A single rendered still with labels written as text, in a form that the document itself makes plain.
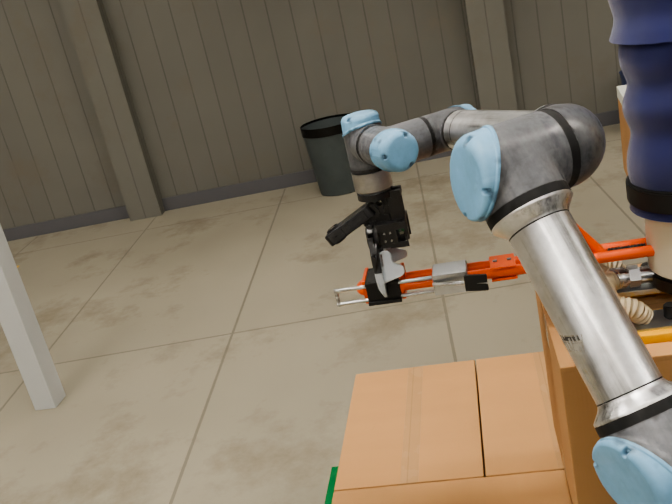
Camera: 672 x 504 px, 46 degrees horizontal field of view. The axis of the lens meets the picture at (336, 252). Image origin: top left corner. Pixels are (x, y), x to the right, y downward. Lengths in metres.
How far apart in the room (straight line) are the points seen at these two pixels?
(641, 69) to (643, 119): 0.09
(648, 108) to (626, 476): 0.70
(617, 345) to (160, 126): 6.48
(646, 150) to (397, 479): 1.10
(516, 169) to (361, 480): 1.32
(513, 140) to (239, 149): 6.20
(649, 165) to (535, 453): 0.95
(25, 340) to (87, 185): 3.56
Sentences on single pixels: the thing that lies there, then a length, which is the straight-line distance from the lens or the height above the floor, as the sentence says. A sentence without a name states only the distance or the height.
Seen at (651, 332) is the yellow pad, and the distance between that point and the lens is 1.55.
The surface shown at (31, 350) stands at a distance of 4.26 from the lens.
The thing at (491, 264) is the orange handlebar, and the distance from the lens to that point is 1.59.
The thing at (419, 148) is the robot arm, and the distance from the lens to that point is 1.43.
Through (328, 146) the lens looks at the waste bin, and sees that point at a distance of 6.43.
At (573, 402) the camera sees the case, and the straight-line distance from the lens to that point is 1.54.
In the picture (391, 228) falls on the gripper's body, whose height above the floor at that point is 1.33.
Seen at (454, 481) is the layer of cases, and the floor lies 0.54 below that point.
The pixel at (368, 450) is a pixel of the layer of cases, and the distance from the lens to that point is 2.29.
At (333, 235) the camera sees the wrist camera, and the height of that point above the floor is 1.33.
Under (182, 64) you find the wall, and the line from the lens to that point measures 7.13.
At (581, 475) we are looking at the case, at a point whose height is 0.83.
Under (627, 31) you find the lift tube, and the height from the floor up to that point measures 1.62.
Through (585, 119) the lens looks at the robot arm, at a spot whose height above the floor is 1.57.
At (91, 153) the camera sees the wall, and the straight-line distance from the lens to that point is 7.52.
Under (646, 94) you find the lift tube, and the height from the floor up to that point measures 1.51.
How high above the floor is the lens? 1.84
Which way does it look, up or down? 20 degrees down
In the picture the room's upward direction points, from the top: 13 degrees counter-clockwise
